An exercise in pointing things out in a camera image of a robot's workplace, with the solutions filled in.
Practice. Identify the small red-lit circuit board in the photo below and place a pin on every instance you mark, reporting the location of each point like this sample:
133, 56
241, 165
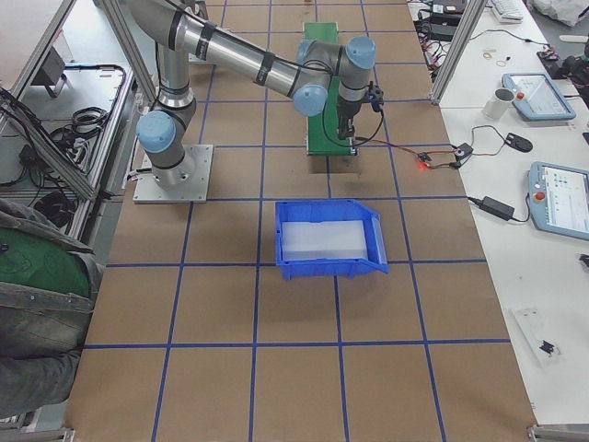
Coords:
425, 160

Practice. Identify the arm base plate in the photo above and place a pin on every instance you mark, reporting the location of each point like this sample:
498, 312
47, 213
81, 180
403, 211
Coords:
187, 182

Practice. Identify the black power adapter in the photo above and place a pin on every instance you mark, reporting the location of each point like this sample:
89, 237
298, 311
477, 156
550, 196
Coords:
497, 208

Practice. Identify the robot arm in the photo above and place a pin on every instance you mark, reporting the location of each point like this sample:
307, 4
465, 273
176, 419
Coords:
179, 32

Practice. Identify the aluminium frame post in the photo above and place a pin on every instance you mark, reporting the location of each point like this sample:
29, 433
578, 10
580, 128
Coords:
463, 33

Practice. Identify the green conveyor belt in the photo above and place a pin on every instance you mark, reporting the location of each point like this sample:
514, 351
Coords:
322, 130

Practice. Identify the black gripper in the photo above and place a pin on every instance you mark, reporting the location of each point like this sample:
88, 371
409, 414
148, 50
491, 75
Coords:
345, 113

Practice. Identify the person in green shirt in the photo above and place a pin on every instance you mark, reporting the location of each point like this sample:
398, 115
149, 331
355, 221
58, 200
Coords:
49, 288

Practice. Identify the black computer mouse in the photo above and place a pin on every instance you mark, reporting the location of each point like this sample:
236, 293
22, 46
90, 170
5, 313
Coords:
518, 143

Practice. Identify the blue plastic bin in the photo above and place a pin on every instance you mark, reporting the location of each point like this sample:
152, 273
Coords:
330, 237

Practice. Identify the white mug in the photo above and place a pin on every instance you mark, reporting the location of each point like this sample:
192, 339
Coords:
497, 105

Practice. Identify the teach pendant tablet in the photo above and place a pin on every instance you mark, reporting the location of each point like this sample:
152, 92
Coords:
537, 97
559, 199

